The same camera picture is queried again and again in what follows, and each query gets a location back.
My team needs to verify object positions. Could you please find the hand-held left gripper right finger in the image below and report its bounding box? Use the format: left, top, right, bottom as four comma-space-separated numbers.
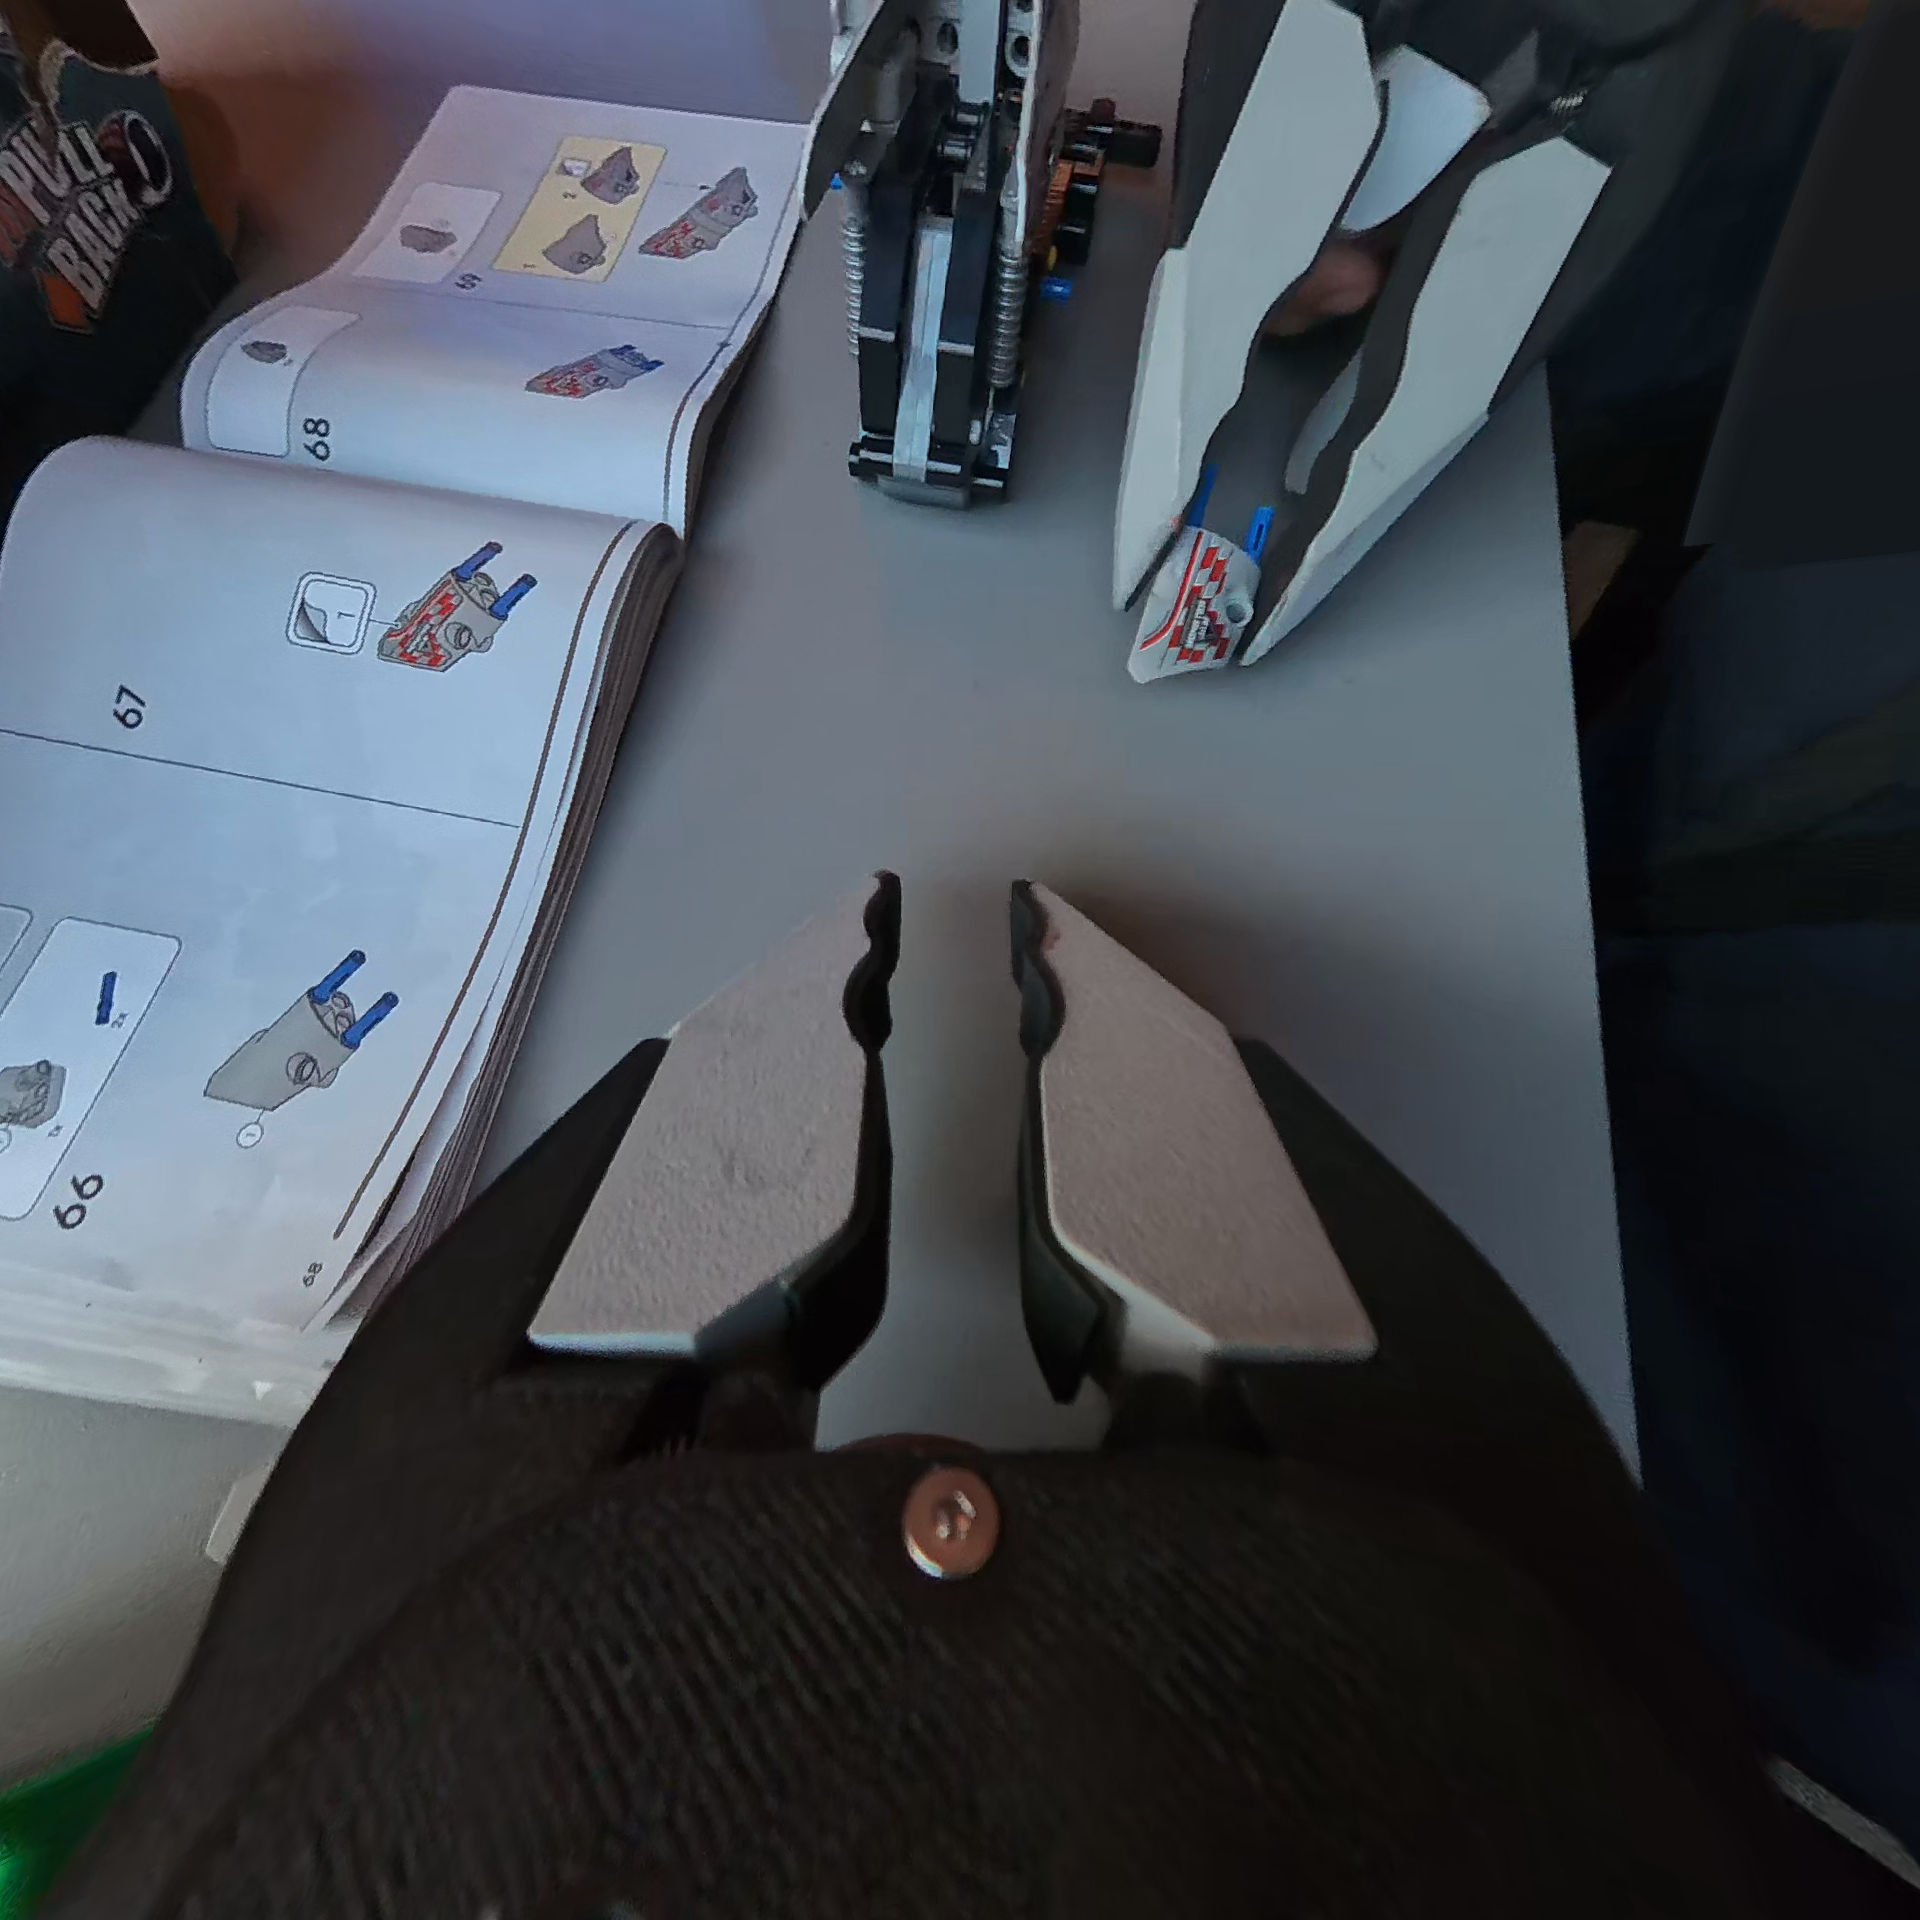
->
1014, 877, 1379, 1408

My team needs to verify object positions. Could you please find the open lego instruction booklet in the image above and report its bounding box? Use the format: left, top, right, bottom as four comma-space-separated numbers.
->
0, 82, 822, 1419

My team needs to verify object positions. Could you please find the green plastic bin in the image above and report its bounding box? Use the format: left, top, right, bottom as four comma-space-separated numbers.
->
0, 1721, 161, 1920

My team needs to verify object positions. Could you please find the black white lego truck model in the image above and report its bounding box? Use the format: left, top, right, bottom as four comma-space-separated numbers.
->
803, 0, 1167, 515

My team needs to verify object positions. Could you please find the dark lego set box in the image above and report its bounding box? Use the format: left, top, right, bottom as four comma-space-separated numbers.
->
0, 0, 244, 459

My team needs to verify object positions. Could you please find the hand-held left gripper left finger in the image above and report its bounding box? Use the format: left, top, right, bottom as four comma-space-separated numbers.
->
528, 872, 904, 1396

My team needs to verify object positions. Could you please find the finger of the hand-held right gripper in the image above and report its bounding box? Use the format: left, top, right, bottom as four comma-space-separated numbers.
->
1236, 42, 1616, 673
1114, 0, 1385, 613

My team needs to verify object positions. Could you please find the white checkered lego piece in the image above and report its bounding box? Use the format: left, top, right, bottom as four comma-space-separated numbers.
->
1127, 465, 1280, 687

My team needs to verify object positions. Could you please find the person's right hand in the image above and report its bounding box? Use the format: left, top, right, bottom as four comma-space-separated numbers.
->
1275, 241, 1404, 339

